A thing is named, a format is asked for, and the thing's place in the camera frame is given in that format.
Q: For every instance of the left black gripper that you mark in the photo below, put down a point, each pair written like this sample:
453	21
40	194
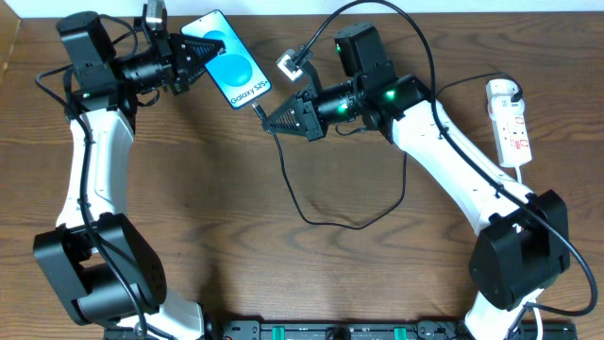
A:
177	62

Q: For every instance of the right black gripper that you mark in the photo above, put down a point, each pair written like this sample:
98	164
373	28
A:
309	114

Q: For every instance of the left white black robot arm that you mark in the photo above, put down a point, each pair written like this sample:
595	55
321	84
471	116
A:
100	267

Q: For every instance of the white power strip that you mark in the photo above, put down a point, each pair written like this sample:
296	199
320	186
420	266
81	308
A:
511	140

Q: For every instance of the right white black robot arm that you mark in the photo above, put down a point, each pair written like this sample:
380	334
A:
522	244

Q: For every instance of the white charger plug adapter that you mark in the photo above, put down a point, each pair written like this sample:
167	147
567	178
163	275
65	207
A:
504	98

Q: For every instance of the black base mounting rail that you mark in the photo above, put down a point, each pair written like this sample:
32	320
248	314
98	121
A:
425	329

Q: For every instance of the blue screen Galaxy smartphone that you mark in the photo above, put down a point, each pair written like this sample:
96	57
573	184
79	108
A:
235	72

